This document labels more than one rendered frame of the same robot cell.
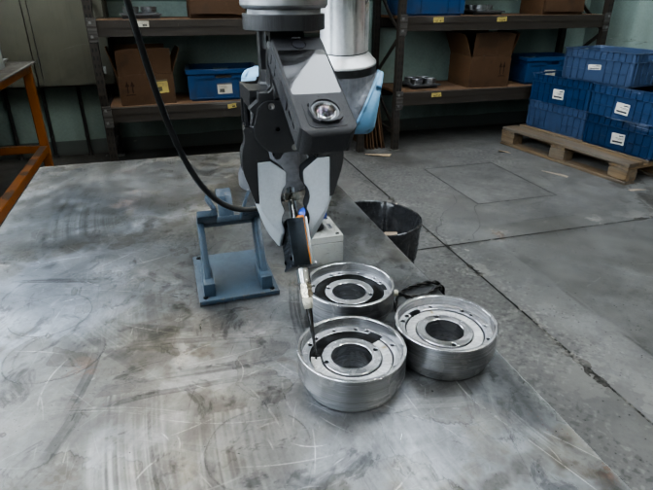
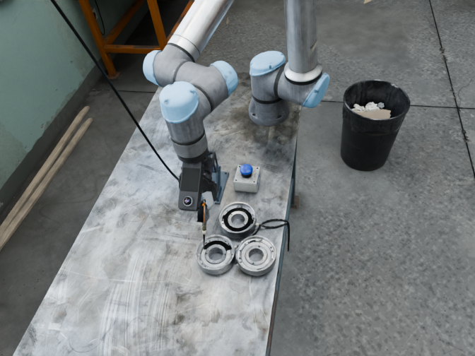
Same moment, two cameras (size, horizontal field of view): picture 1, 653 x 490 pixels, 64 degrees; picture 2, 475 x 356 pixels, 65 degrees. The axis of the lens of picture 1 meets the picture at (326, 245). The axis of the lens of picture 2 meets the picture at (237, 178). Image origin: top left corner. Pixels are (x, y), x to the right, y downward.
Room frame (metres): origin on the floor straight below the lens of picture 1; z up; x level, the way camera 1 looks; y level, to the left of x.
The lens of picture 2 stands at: (0.04, -0.38, 1.71)
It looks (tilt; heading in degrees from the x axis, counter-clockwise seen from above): 49 degrees down; 34
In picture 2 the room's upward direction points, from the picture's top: 8 degrees counter-clockwise
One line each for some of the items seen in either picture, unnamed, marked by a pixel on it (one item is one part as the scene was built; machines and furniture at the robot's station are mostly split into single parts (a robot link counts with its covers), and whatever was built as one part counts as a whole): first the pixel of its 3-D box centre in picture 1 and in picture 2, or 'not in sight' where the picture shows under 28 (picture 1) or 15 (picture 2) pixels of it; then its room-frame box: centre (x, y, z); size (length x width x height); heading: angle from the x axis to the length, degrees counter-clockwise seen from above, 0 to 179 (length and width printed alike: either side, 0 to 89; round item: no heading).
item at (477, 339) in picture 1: (443, 336); (256, 256); (0.45, -0.12, 0.82); 0.08 x 0.08 x 0.02
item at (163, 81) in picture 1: (146, 73); not in sight; (3.90, 1.29, 0.64); 0.49 x 0.40 x 0.37; 112
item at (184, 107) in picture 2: not in sight; (183, 112); (0.49, 0.04, 1.23); 0.09 x 0.08 x 0.11; 173
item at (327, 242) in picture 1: (312, 239); (247, 176); (0.69, 0.02, 0.82); 0.08 x 0.07 x 0.05; 17
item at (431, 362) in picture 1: (443, 336); (256, 256); (0.45, -0.12, 0.82); 0.10 x 0.10 x 0.04
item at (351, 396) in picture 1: (351, 363); (215, 255); (0.41, -0.02, 0.82); 0.10 x 0.10 x 0.04
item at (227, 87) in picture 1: (222, 81); not in sight; (4.07, 0.78, 0.56); 0.52 x 0.38 x 0.22; 104
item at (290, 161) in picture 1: (275, 157); (268, 102); (1.02, 0.10, 0.85); 0.15 x 0.15 x 0.10
